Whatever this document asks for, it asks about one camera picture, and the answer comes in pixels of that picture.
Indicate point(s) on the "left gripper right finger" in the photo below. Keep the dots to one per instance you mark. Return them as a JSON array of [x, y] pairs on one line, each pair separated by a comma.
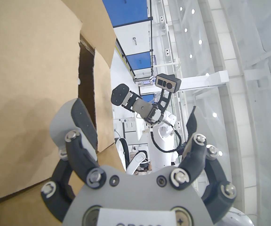
[[194, 158]]

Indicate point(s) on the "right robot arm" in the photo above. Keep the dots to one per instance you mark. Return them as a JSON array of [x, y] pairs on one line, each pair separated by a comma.
[[167, 142]]

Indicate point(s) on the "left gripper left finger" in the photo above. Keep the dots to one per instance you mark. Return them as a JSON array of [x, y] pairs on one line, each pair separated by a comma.
[[62, 128]]

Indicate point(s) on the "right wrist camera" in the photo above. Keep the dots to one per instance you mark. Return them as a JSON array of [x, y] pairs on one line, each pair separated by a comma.
[[167, 82]]

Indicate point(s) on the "blue white partition panel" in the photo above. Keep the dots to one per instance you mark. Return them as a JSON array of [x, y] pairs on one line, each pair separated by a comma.
[[130, 3], [140, 61]]

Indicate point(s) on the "robot body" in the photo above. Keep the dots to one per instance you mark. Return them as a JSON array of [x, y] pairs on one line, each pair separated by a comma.
[[137, 161]]

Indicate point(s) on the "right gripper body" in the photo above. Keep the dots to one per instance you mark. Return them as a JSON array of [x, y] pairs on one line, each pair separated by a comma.
[[145, 108]]

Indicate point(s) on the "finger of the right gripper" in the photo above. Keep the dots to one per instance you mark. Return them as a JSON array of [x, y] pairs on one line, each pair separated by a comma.
[[120, 95]]

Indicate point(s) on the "large brown cardboard carton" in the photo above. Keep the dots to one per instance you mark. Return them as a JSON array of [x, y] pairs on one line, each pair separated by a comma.
[[32, 71]]

